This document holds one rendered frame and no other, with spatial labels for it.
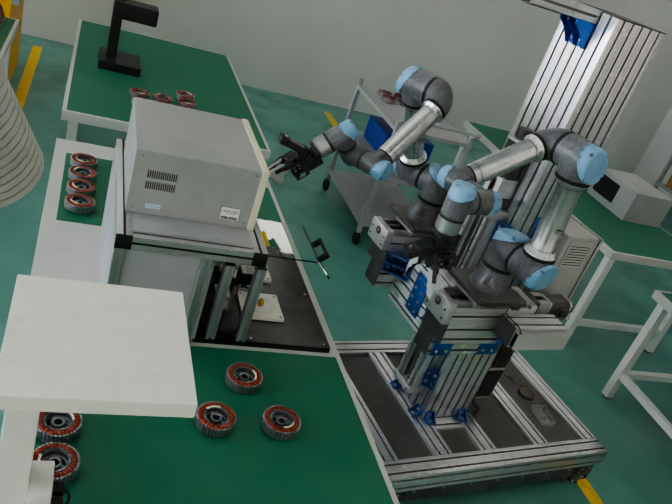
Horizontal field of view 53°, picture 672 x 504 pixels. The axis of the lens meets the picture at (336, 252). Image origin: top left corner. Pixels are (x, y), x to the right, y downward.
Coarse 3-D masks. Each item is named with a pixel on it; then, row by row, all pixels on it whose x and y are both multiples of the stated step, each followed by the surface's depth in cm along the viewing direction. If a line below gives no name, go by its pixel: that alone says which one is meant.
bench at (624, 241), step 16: (480, 128) 586; (496, 128) 605; (496, 144) 556; (576, 208) 472; (592, 208) 484; (592, 224) 452; (608, 224) 463; (624, 224) 475; (640, 224) 487; (608, 240) 434; (624, 240) 444; (640, 240) 455; (656, 240) 466; (608, 256) 421; (624, 256) 422; (640, 256) 427; (656, 256) 436; (592, 288) 435; (576, 320) 447; (592, 320) 455; (656, 336) 479
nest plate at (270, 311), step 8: (240, 296) 241; (264, 296) 246; (272, 296) 248; (240, 304) 237; (256, 304) 240; (264, 304) 241; (272, 304) 243; (256, 312) 236; (264, 312) 237; (272, 312) 239; (280, 312) 240; (264, 320) 235; (272, 320) 236; (280, 320) 237
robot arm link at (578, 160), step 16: (560, 144) 214; (576, 144) 211; (592, 144) 210; (560, 160) 214; (576, 160) 209; (592, 160) 207; (560, 176) 215; (576, 176) 211; (592, 176) 210; (560, 192) 217; (576, 192) 216; (560, 208) 219; (544, 224) 224; (560, 224) 222; (544, 240) 225; (512, 256) 236; (528, 256) 229; (544, 256) 227; (512, 272) 237; (528, 272) 230; (544, 272) 227
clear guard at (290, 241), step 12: (264, 228) 229; (276, 228) 232; (288, 228) 235; (300, 228) 237; (276, 240) 224; (288, 240) 227; (300, 240) 230; (312, 240) 244; (276, 252) 217; (288, 252) 220; (300, 252) 222; (312, 252) 225
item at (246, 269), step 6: (240, 264) 232; (240, 270) 229; (246, 270) 230; (252, 270) 232; (216, 276) 226; (240, 276) 228; (246, 276) 229; (252, 276) 229; (234, 282) 228; (240, 282) 229; (246, 282) 230
